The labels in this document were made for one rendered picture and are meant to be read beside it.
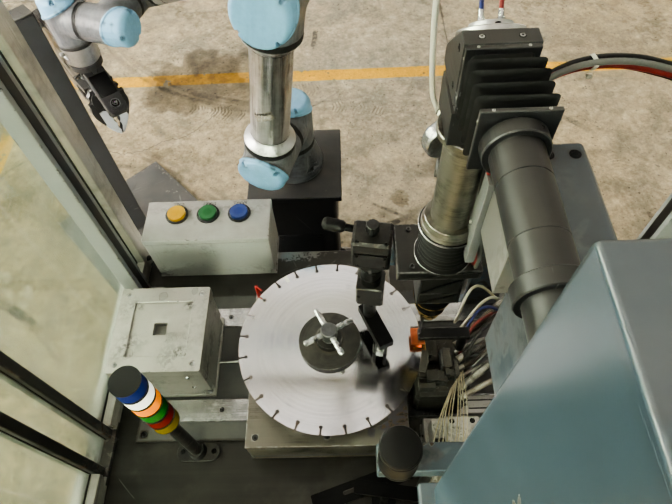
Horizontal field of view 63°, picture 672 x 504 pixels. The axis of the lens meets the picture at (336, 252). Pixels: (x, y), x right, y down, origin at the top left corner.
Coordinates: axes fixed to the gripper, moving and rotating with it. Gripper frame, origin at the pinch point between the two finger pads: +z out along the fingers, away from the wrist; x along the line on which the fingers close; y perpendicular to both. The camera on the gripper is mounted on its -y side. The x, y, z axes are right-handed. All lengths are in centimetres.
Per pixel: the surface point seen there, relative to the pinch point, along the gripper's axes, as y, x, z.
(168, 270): -33.3, 11.4, 13.8
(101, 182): -27.2, 13.4, -14.5
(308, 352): -78, 3, -5
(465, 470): -111, 11, -56
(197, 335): -59, 16, 1
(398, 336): -86, -11, -4
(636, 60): -99, -20, -66
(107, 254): -37.4, 20.5, -7.5
